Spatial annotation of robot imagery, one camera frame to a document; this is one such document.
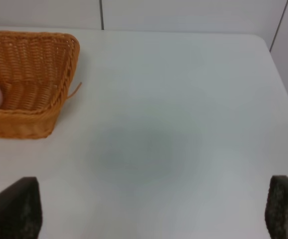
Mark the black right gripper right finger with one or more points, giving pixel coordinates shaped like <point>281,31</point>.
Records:
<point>276,211</point>

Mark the orange woven rectangular basket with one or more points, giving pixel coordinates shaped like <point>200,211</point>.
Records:
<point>36,70</point>

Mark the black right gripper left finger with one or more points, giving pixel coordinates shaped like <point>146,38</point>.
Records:
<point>21,210</point>

